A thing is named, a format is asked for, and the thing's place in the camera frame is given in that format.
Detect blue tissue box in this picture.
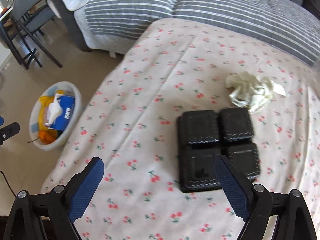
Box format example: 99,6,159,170
44,94,75,131

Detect cherry print tablecloth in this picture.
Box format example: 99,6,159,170
42,19,319,239

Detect black cable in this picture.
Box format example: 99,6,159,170
0,170,17,198

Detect white plastic trash bin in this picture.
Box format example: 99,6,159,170
29,81,82,151

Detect white tissue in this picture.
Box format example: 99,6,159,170
225,72,286,113

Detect grey folding chair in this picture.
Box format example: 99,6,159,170
1,0,62,69

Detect orange tangerine with stem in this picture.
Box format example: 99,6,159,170
28,129,58,145

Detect grey striped quilt cover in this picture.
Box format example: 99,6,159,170
47,0,320,67

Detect yellow snack bag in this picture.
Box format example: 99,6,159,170
38,90,65,130

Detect black plastic food tray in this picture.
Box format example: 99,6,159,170
176,107,260,193

